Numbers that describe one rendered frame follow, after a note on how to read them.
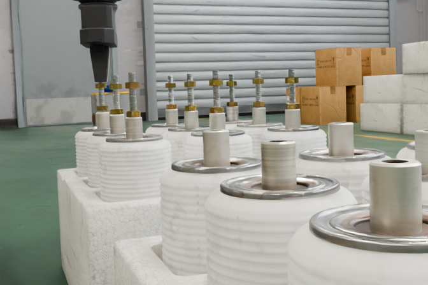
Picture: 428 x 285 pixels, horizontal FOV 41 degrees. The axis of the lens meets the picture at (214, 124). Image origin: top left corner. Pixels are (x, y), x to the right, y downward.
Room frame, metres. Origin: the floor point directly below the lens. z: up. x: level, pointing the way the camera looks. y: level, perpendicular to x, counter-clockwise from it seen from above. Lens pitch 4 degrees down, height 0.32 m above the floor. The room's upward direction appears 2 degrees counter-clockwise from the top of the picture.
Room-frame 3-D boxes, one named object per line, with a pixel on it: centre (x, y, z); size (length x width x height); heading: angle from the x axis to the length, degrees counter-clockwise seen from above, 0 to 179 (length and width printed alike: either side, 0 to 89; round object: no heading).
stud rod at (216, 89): (0.80, 0.00, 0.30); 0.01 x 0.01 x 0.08
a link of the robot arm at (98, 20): (0.98, 0.19, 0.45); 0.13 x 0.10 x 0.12; 6
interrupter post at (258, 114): (0.95, -0.08, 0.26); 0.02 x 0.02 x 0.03
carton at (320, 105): (4.65, -0.88, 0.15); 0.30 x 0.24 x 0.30; 21
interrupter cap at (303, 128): (0.84, -0.12, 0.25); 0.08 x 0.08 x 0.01
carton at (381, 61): (4.86, -1.35, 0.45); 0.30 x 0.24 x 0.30; 20
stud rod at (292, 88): (0.84, -0.12, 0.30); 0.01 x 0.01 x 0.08
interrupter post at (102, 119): (0.98, 0.19, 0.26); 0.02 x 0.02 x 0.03
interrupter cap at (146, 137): (0.76, 0.11, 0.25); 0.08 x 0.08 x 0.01
